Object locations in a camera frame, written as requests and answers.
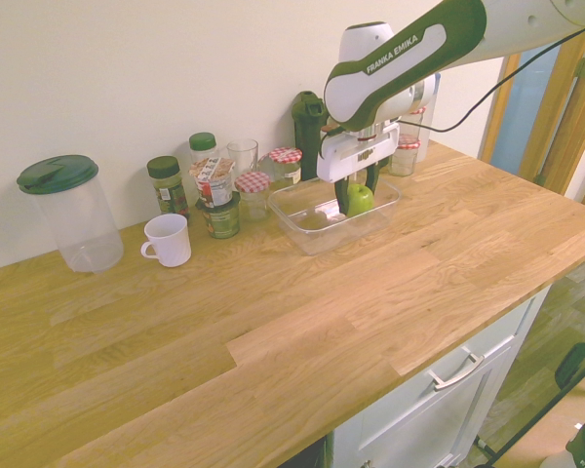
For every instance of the labelled jar, red checked lid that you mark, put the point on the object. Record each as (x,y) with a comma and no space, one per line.
(286,168)

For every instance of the tall clear drinking glass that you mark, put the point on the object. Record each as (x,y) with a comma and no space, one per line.
(242,153)

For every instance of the black camera stand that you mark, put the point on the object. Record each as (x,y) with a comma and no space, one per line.
(577,356)

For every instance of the white ceramic cup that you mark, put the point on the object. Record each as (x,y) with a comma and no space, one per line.
(170,244)

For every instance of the black built-in appliance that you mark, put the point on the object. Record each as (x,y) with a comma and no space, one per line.
(322,456)

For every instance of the white yogurt cup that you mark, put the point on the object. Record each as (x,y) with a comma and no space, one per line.
(214,185)

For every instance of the green apple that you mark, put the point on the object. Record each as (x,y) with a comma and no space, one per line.
(362,202)

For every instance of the small jar, red checked lid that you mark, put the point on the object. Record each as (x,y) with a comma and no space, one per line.
(252,200)

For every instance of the spice jar with green lid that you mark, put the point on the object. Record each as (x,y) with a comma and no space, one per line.
(168,190)

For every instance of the low faceted jar, checked lid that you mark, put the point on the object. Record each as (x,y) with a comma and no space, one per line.
(404,163)

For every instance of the silver cabinet knob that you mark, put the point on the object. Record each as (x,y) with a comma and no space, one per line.
(365,464)

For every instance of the green-lidded clear pitcher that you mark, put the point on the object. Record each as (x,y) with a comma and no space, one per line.
(78,229)

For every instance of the clear plastic container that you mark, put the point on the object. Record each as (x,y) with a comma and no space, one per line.
(317,234)

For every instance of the wooden door frame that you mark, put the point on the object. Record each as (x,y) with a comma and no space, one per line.
(565,122)

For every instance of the black shaker bottle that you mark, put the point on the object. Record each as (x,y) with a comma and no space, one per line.
(306,136)

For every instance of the green-lidded clear spice bottle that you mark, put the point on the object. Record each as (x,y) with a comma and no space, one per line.
(203,144)

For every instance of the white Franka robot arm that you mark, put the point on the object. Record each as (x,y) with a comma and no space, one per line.
(468,29)

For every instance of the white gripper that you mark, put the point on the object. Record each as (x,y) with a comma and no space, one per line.
(351,158)

